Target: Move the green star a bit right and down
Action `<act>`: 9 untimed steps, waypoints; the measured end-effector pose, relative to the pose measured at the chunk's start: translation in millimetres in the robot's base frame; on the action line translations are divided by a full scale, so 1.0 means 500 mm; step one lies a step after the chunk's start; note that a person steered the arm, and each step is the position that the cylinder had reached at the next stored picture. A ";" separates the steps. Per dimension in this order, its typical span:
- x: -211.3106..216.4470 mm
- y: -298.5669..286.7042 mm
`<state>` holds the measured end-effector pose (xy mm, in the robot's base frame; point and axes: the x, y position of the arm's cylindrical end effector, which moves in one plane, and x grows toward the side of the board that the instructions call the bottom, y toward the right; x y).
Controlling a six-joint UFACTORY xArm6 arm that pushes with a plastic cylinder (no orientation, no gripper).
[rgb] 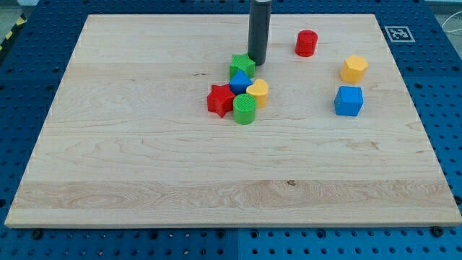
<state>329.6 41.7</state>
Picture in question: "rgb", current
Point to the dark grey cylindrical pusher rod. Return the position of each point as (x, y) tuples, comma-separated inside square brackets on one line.
[(258, 30)]

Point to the green star block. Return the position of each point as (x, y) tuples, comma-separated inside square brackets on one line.
[(242, 62)]

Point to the red star block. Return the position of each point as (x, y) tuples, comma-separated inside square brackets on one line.
[(220, 99)]

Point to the red cylinder block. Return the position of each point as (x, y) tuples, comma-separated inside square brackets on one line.
[(306, 43)]

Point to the blue triangular block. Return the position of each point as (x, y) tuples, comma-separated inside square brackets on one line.
[(239, 82)]

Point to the yellow heart block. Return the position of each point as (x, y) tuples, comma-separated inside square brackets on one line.
[(259, 90)]

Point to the green cylinder block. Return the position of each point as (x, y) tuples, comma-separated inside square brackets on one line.
[(244, 109)]

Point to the yellow hexagon block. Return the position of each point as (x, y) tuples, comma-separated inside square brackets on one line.
[(354, 69)]

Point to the blue cube block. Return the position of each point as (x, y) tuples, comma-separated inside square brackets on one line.
[(348, 101)]

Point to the white fiducial marker tag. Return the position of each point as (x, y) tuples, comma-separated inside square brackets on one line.
[(399, 34)]

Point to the light wooden board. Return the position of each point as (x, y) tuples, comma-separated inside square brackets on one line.
[(129, 142)]

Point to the yellow black hazard tape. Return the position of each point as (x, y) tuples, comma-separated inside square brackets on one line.
[(12, 34)]

